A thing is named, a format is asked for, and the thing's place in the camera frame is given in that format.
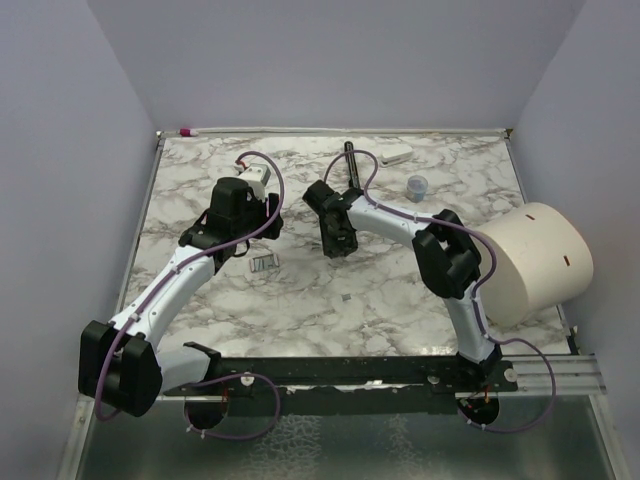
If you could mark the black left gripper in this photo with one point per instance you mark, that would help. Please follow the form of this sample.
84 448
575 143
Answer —
262 205

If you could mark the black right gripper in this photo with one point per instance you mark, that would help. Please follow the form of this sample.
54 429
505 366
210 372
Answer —
331 247

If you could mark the staple box tray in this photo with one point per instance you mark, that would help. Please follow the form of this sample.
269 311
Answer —
264 263

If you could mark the white stapler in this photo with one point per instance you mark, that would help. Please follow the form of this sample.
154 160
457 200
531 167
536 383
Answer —
395 154

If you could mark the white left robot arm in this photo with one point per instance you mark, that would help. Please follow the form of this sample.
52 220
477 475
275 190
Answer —
119 361

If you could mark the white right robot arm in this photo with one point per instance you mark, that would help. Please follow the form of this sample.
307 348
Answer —
447 258

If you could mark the clear tub of clips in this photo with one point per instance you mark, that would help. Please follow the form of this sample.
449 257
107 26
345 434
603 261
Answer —
416 188

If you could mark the pink capped white tube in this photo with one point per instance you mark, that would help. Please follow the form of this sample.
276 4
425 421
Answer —
188 132

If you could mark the large white paper roll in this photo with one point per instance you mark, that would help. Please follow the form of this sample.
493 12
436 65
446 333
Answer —
542 261

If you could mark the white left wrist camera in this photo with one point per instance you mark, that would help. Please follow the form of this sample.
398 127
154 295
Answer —
257 176

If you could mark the aluminium frame rail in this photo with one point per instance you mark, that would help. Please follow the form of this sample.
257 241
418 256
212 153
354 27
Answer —
546 429

